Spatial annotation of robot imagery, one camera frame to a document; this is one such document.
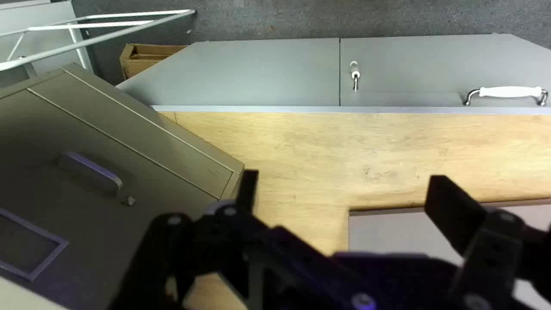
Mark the cabinet lock with key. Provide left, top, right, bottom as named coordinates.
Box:
left=347, top=58, right=361, bottom=92

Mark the beige labelled filing cabinet drawer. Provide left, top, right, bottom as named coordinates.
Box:
left=0, top=63, right=246, bottom=310

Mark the brown wooden box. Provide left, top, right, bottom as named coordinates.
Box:
left=118, top=41, right=185, bottom=78

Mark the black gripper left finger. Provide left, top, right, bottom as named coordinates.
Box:
left=110, top=168, right=278, bottom=310

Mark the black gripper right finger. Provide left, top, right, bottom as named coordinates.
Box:
left=423, top=173, right=551, bottom=310

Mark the drawer label holder with card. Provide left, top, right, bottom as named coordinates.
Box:
left=0, top=204, right=70, bottom=282

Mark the white base cabinet handle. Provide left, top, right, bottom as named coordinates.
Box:
left=463, top=84, right=549, bottom=108

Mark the grey base cabinet under table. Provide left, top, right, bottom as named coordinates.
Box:
left=116, top=32, right=551, bottom=115

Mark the metal handle of labelled drawer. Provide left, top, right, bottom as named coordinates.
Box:
left=56, top=149, right=137, bottom=206

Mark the grey metal panel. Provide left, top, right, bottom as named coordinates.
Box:
left=0, top=0, right=92, bottom=75

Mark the white metal wire frame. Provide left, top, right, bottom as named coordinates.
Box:
left=0, top=6, right=196, bottom=73

